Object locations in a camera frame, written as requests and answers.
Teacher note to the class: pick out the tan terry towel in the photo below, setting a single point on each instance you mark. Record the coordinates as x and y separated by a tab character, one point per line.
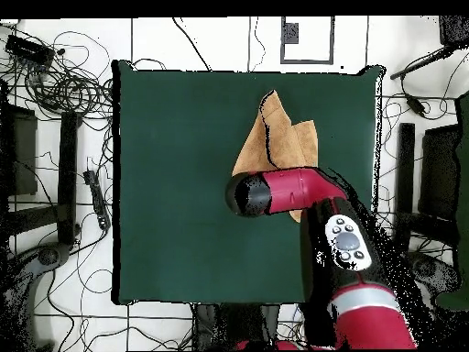
282	143

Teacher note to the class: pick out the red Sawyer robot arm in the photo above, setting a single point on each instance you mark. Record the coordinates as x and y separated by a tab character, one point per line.
366	322

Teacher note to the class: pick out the dark flat panel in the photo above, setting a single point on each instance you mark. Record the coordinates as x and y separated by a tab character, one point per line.
439	172
22	154

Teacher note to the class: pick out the dark green table cloth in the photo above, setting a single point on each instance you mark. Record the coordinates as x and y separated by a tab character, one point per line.
176	220

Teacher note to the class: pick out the black power strip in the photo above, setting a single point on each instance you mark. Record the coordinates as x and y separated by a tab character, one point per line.
97	200

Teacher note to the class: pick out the black stand bar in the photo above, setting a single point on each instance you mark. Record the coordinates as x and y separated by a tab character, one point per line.
406	165
67	176

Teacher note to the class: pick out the black power adapter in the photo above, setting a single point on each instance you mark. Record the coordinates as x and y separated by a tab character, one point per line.
416	105

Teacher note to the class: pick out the grey rounded base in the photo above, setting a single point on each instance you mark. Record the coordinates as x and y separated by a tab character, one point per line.
436	273
22	278

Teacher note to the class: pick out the black rod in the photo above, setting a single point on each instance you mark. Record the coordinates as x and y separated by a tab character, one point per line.
421	62

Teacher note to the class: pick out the black electronics box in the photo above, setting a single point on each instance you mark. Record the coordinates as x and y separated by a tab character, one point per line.
29	49

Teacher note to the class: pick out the black corner box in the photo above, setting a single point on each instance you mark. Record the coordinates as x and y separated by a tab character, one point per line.
454	31

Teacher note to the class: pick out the grey square frame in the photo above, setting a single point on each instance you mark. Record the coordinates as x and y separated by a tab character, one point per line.
331	40

